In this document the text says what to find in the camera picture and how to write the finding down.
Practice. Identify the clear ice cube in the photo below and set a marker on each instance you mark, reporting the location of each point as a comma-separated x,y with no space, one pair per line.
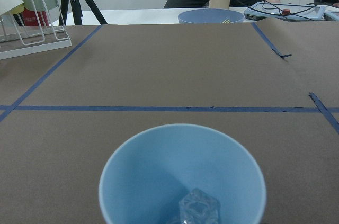
199,207

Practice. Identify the light blue cup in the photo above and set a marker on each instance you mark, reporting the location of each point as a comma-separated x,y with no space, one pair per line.
146,177

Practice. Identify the white wire cup rack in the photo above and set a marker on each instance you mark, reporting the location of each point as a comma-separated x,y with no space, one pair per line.
19,40

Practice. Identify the black camera tripod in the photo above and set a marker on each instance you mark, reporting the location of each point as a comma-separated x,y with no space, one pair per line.
77,12

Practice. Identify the dark blue bowl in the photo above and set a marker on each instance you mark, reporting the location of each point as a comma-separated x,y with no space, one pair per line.
210,15

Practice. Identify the blue teach pendant tablet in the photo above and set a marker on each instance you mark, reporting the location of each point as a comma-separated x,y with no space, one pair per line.
287,12

